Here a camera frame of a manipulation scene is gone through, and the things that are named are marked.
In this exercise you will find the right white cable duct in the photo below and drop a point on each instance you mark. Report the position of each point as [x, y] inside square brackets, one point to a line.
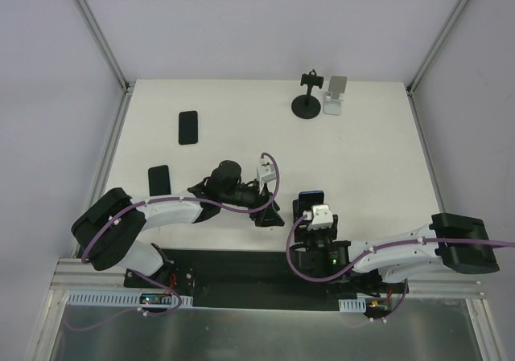
[356, 305]

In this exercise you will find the aluminium frame post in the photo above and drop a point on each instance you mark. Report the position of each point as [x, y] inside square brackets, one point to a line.
[103, 46]
[445, 32]

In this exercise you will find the white cable duct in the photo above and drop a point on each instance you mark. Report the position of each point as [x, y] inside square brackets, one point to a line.
[127, 299]
[356, 305]

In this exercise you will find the blue phone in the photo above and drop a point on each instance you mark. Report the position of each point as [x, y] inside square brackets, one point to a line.
[308, 199]

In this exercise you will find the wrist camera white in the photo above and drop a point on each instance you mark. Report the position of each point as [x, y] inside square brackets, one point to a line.
[266, 173]
[321, 217]

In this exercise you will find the right aluminium frame post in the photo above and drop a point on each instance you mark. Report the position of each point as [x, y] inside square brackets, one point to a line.
[445, 32]

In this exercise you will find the left aluminium frame post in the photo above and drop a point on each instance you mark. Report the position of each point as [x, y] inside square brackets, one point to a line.
[103, 46]

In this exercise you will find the left white cable duct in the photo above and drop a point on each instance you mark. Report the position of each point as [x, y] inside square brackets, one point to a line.
[127, 299]

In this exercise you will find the black round-base clamp stand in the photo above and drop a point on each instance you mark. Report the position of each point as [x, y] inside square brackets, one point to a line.
[307, 106]

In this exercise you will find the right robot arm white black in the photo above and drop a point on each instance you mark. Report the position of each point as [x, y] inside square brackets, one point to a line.
[459, 243]

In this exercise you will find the black phone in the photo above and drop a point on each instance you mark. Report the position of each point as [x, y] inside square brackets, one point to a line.
[188, 128]
[159, 180]

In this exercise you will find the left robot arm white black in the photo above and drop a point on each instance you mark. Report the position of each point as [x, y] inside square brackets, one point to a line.
[108, 231]

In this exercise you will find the aluminium front rail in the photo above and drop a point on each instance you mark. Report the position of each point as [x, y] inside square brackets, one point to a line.
[72, 274]

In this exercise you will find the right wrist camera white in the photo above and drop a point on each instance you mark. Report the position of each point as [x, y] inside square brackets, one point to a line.
[321, 217]

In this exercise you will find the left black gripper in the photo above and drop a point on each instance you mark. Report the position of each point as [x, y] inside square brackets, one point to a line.
[262, 207]

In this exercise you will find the silver metal phone stand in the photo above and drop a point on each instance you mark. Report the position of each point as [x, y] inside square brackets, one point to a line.
[334, 96]

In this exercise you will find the black phone far left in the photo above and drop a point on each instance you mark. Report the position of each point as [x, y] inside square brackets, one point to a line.
[188, 128]

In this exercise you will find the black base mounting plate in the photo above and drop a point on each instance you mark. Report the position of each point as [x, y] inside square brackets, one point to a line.
[253, 280]

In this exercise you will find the black folding phone stand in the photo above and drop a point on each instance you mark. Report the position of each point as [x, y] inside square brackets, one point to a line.
[297, 216]

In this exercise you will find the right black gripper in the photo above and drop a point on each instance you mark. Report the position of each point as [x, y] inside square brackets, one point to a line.
[302, 231]

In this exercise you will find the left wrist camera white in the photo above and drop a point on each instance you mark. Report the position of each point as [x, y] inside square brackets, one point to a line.
[266, 173]

